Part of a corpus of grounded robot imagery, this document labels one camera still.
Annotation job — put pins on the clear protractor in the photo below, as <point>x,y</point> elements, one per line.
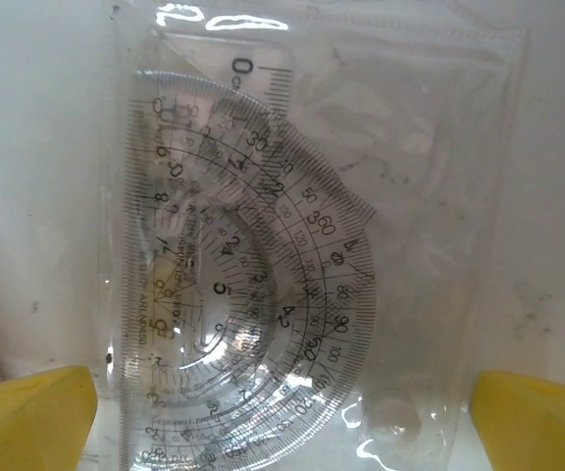
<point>312,343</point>

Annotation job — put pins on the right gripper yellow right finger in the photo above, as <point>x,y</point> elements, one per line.
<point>542,427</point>

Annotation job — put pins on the clear straight ruler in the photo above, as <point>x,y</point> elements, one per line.
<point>138,245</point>

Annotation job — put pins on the clear set square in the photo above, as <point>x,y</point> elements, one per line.
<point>263,83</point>

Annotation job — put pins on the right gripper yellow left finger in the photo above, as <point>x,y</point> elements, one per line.
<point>27,422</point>

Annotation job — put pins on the clear plastic ruler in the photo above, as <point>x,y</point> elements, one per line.
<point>449,245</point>

